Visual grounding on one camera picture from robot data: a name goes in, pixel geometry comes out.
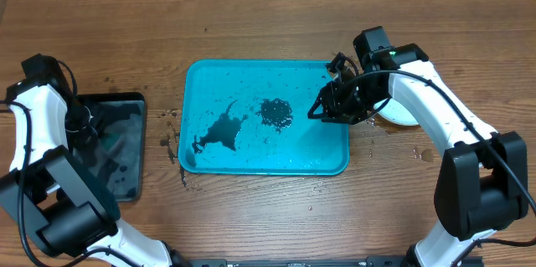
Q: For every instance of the blue plastic tray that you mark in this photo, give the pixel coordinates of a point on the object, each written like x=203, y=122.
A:
x=249, y=117

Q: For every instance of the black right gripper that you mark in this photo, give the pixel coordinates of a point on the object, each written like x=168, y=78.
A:
x=333, y=104

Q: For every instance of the black water tray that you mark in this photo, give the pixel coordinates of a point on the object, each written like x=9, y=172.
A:
x=124, y=114

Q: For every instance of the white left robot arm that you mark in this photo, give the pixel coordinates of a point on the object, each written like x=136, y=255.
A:
x=59, y=206

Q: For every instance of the dark green sponge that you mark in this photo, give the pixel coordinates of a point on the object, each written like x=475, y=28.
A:
x=112, y=144

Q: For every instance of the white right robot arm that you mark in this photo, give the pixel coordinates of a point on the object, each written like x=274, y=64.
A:
x=482, y=185

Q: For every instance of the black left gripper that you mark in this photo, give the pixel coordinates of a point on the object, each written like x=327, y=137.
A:
x=90, y=135

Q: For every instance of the light blue plate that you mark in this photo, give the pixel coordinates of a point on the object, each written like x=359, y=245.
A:
x=394, y=112

